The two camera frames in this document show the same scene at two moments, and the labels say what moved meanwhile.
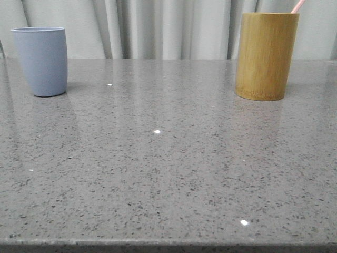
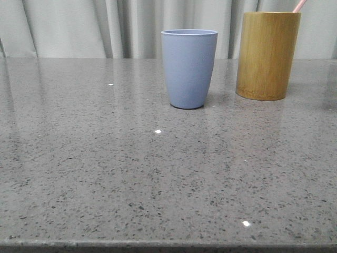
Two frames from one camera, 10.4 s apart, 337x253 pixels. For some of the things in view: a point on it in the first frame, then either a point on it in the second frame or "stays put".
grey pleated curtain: (165, 29) stays put
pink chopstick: (298, 6) stays put
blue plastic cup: (43, 51) to (189, 57)
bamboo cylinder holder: (266, 47) stays put
